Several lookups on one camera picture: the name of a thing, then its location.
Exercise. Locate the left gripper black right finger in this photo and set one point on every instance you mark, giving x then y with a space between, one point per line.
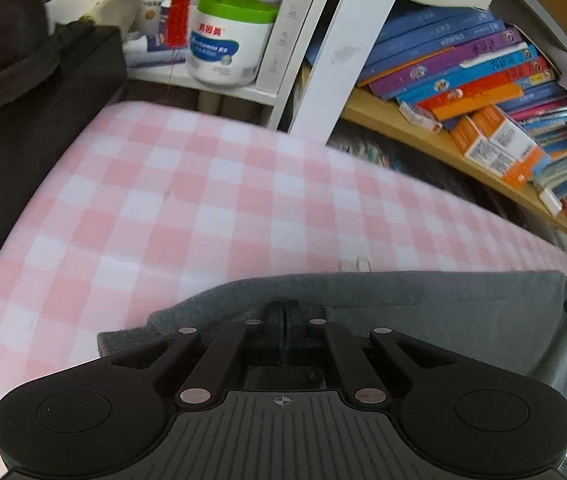
457 413

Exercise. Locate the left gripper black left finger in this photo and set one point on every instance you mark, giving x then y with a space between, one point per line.
99 417

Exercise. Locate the grey sweatshirt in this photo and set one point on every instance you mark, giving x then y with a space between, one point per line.
512 320

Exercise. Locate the pink checked table mat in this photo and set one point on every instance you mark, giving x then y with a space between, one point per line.
151 205

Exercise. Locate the lower orange white box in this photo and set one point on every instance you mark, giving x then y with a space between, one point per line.
473 145

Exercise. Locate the orange white box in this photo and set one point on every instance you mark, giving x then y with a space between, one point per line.
473 145
504 133

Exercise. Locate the black Yamaha keyboard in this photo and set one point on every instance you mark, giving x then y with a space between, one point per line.
38 128

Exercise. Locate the upper orange white box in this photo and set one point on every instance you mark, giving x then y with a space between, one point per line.
504 133

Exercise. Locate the leaning row of books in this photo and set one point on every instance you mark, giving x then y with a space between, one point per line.
439 63

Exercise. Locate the red tassel ornament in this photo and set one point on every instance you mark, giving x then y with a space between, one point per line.
177 23

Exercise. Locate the white green-lidded tub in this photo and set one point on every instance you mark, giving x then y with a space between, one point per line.
227 40

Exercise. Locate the white tall carton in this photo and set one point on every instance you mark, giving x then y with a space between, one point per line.
283 38

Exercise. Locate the white wooden bookshelf frame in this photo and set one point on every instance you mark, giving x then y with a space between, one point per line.
337 51

